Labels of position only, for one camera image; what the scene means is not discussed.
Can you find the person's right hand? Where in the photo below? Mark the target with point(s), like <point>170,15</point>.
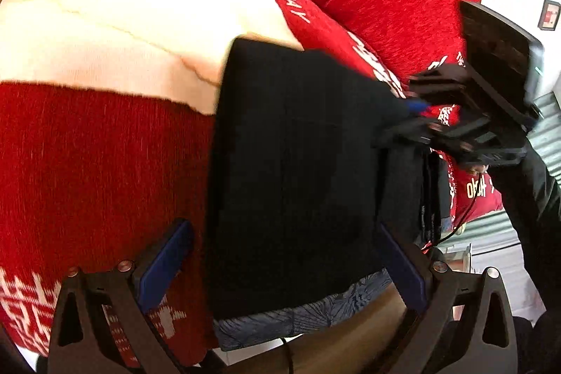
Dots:
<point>476,169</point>

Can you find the black pants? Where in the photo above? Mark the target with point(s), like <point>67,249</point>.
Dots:
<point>285,181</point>

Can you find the red white printed blanket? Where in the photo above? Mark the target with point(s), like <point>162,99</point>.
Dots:
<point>87,181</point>

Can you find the grey leaf patterned sheet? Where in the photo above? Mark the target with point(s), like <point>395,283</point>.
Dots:
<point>298,317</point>

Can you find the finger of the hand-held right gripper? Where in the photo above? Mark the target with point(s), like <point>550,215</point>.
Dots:
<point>412,133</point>
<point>438,87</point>

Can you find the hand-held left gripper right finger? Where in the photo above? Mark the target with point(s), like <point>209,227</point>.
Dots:
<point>403,273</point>

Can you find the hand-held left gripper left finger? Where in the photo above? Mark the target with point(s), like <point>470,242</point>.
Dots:
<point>164,264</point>

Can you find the grey ribbed shutter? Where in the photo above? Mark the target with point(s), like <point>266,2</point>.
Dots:
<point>548,124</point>

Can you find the red framed wall picture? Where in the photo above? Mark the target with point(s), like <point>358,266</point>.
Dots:
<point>550,14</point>

